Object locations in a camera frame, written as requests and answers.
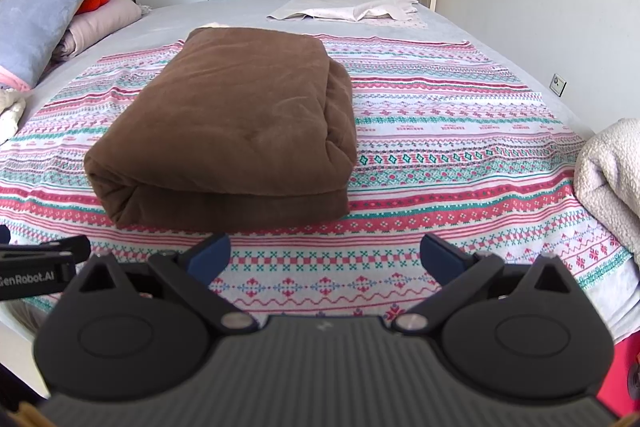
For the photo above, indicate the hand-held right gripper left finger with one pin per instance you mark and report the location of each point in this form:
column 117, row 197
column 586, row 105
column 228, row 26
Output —
column 210, row 257

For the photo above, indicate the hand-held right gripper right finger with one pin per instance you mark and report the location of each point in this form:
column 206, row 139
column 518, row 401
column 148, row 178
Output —
column 442, row 259

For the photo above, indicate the brown jacket with fur collar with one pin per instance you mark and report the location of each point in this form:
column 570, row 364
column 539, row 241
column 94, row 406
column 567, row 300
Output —
column 240, row 122

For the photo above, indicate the striped patterned blanket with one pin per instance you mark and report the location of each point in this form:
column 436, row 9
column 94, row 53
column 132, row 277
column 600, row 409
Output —
column 450, row 157

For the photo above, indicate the white fleece garment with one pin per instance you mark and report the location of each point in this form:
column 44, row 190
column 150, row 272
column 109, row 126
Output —
column 610, row 177

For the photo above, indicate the pink folded blanket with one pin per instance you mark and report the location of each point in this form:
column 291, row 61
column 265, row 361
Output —
column 12, row 79

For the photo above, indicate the large red object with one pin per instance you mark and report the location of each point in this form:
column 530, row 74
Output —
column 617, row 382

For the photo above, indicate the pale floral cloth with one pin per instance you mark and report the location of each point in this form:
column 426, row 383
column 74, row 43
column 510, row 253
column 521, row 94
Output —
column 405, row 23

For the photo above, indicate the grey sheeted bed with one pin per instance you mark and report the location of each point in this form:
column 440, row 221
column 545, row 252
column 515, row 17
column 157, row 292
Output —
column 240, row 14

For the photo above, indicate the pink pillow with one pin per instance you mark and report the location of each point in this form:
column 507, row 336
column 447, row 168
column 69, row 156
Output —
column 107, row 22

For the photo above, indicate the blue-grey pillow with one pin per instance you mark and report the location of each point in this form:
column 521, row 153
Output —
column 45, row 7

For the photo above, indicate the white folded cloth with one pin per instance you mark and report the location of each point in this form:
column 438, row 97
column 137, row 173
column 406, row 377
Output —
column 340, row 7

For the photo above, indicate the white wall socket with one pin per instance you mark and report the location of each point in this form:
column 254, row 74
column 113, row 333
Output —
column 558, row 85

